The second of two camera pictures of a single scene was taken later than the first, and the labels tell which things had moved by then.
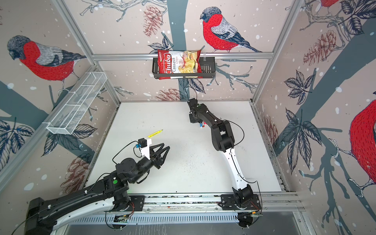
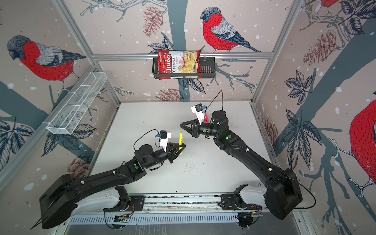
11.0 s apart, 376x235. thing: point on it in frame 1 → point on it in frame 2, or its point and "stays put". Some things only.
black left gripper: (155, 158) → (171, 153)
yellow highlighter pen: (155, 133) → (180, 141)
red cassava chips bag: (176, 61) stays put
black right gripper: (191, 120) → (195, 129)
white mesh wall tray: (67, 116) stays put
